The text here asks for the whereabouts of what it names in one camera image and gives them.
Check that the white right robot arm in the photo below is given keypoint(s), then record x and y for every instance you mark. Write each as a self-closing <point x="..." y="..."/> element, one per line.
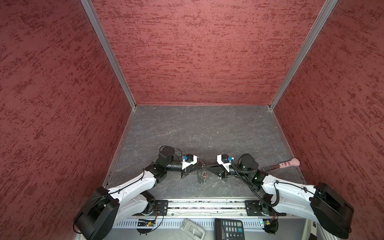
<point x="320" y="203"/>

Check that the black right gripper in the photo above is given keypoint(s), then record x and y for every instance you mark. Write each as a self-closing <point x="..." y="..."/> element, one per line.
<point x="222" y="173"/>

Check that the aluminium corner post left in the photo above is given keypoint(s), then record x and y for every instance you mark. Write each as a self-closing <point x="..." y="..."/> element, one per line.
<point x="92" y="15"/>

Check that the aluminium corner post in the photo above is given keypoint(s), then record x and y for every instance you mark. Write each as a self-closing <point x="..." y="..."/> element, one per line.
<point x="321" y="19"/>
<point x="92" y="15"/>

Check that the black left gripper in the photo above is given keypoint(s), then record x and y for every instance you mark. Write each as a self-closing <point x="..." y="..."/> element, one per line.
<point x="185" y="171"/>

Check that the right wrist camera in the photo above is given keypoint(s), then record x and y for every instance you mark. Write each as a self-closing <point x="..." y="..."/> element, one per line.
<point x="225" y="161"/>

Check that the aluminium mounting rail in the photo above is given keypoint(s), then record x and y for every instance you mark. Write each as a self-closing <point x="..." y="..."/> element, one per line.
<point x="207" y="207"/>

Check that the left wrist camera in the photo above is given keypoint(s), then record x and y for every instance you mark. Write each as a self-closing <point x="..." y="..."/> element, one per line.
<point x="188" y="160"/>

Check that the pink handled knife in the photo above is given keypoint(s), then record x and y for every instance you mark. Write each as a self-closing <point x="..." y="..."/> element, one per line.
<point x="292" y="163"/>

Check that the aluminium corner post right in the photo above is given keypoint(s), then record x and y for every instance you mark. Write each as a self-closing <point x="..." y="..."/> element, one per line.
<point x="321" y="19"/>

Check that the black desk calculator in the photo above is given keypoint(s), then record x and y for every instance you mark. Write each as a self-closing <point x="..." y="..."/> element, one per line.
<point x="225" y="229"/>

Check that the grey plastic device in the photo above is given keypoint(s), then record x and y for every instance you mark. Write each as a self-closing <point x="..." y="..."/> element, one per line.
<point x="192" y="230"/>

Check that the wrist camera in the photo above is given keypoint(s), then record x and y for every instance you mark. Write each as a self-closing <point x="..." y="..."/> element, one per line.
<point x="188" y="160"/>
<point x="225" y="161"/>

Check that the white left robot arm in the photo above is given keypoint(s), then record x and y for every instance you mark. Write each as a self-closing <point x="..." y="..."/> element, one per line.
<point x="97" y="226"/>

